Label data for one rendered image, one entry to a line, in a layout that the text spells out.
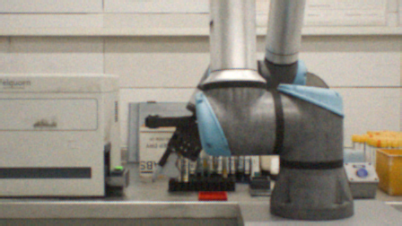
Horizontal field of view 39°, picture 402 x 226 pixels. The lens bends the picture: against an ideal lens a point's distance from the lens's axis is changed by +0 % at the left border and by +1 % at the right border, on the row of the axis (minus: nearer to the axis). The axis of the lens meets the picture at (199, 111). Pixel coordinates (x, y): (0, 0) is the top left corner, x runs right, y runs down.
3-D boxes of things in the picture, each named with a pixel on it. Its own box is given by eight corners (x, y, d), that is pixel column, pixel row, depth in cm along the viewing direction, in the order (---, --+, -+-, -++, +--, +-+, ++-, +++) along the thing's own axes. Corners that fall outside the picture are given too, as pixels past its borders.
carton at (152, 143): (137, 178, 164) (137, 126, 163) (147, 163, 192) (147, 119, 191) (222, 178, 163) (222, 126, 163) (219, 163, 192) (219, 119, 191)
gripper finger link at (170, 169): (168, 194, 136) (187, 160, 135) (147, 181, 135) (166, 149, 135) (169, 191, 139) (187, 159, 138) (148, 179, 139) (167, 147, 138)
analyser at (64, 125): (-14, 198, 135) (-16, 73, 133) (23, 178, 162) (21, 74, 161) (116, 198, 134) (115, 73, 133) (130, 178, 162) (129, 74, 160)
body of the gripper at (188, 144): (193, 165, 134) (218, 121, 134) (162, 147, 134) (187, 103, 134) (194, 160, 142) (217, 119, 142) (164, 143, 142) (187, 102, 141)
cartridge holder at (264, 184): (249, 195, 137) (249, 181, 137) (248, 188, 146) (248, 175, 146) (272, 195, 137) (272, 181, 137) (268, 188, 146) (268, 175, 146)
